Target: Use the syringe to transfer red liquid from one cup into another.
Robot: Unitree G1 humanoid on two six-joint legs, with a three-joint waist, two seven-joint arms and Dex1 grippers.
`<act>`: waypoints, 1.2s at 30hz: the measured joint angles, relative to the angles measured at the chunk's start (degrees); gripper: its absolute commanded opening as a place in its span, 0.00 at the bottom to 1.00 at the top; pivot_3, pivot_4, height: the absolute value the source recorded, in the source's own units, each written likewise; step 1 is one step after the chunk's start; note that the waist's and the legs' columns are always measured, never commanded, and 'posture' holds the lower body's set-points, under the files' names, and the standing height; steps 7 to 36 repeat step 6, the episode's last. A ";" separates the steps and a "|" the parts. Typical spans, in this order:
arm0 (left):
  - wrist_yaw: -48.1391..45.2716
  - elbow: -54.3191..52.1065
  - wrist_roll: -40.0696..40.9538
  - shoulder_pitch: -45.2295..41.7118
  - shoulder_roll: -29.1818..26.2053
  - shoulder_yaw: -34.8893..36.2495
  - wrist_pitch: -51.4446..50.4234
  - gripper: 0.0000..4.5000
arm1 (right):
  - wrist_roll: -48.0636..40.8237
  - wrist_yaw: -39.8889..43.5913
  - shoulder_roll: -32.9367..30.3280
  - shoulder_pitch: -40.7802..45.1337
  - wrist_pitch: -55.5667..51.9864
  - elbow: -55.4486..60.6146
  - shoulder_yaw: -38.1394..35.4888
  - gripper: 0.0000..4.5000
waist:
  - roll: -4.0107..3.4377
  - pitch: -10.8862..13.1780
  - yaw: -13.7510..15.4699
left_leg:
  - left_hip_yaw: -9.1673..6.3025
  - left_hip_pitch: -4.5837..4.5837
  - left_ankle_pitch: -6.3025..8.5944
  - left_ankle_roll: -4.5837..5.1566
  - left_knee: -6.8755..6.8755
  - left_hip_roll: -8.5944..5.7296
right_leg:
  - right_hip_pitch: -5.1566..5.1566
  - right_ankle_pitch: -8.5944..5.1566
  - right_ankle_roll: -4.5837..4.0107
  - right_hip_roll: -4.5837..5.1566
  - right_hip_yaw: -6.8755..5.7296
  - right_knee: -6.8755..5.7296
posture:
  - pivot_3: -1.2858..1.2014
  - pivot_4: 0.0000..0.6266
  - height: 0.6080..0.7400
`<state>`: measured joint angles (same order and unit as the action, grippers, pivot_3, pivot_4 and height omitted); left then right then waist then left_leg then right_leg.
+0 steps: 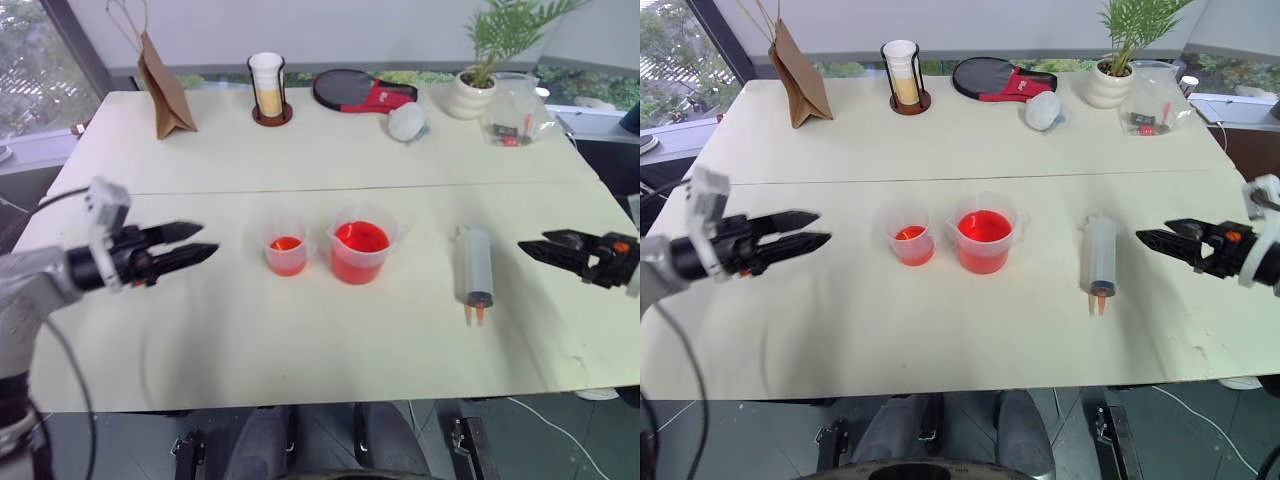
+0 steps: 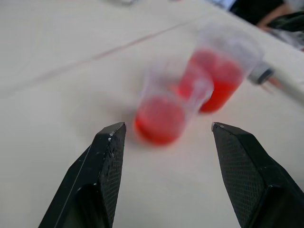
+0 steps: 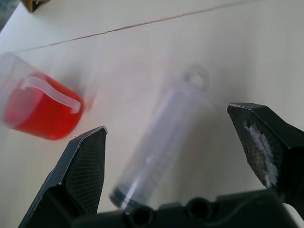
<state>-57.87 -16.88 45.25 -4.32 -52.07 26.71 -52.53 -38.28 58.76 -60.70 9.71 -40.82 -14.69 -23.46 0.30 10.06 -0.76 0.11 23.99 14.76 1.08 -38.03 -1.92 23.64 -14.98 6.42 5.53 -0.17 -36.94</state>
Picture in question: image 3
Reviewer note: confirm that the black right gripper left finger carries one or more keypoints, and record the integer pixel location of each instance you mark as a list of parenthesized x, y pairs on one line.
[(78, 171)]

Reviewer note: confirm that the clear plastic syringe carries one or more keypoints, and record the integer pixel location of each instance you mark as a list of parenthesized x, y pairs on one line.
[(161, 147)]

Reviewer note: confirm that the clear cup with red liquid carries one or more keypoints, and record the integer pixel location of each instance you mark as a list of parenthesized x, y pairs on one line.
[(42, 109)]

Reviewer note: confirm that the brown cardboard box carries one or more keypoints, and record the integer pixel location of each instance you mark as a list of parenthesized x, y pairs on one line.
[(33, 4)]

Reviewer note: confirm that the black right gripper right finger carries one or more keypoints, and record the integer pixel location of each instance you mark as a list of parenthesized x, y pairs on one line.
[(263, 140)]

